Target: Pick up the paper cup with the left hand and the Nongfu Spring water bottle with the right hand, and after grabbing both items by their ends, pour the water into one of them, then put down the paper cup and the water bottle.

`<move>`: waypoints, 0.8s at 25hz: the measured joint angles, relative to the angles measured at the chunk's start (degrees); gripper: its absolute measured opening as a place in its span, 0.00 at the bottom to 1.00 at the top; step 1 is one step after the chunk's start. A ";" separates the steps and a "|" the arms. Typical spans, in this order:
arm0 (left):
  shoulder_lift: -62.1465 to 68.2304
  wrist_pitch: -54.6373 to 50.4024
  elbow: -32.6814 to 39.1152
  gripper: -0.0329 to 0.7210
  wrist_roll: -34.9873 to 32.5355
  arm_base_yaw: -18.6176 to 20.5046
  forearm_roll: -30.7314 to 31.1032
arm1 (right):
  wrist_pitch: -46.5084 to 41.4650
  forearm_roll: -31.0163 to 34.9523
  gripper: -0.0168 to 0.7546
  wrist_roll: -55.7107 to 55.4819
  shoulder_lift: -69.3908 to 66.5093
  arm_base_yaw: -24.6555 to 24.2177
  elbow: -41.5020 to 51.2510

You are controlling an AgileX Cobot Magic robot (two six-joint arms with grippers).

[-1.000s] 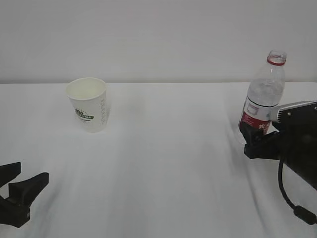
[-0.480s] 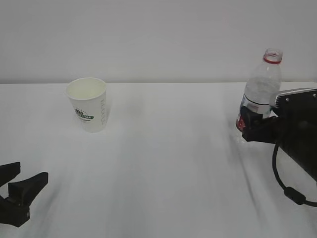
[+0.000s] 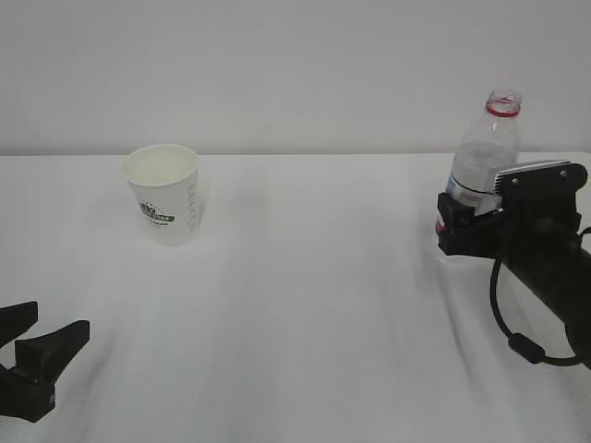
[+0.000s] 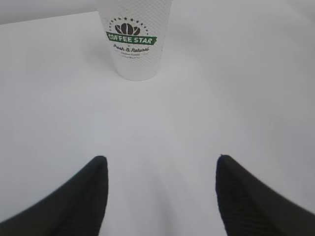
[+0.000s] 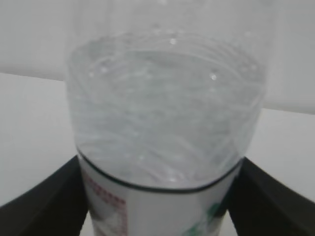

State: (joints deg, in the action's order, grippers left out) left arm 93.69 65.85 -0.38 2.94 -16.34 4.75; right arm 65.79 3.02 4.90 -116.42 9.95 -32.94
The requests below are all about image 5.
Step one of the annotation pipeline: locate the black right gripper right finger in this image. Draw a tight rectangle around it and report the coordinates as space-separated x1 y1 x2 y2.
228 158 315 236

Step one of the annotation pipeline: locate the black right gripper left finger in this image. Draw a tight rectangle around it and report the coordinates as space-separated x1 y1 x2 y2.
0 156 88 236

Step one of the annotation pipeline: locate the clear water bottle red label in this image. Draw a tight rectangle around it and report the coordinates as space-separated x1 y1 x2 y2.
66 0 280 236

